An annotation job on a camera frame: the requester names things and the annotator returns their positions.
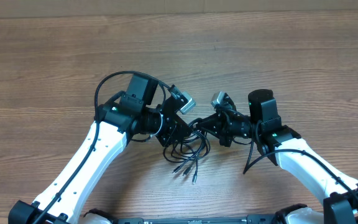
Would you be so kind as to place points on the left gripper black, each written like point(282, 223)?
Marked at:
point(174, 130)

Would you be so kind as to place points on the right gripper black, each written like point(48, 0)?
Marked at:
point(218, 122)

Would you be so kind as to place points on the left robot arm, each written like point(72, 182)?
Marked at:
point(148, 106)

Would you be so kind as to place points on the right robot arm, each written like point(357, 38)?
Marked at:
point(284, 147)

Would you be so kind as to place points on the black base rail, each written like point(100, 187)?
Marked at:
point(194, 220)

